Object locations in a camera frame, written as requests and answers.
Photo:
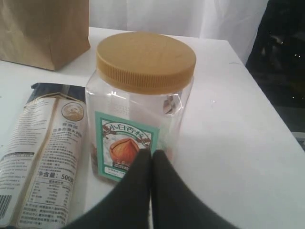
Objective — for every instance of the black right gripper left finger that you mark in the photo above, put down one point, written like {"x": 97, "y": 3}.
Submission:
{"x": 127, "y": 205}

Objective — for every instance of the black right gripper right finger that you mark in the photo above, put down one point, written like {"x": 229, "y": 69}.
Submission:
{"x": 174, "y": 205}

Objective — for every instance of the brown paper shopping bag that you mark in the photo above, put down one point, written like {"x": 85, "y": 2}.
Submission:
{"x": 47, "y": 34}

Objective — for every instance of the long pasta packet dark blue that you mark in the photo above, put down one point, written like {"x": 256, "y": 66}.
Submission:
{"x": 38, "y": 168}

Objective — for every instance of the clear nut jar gold lid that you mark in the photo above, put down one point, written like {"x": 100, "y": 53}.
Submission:
{"x": 136, "y": 99}

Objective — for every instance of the white backdrop curtain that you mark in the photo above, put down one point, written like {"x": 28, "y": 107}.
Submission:
{"x": 236, "y": 21}

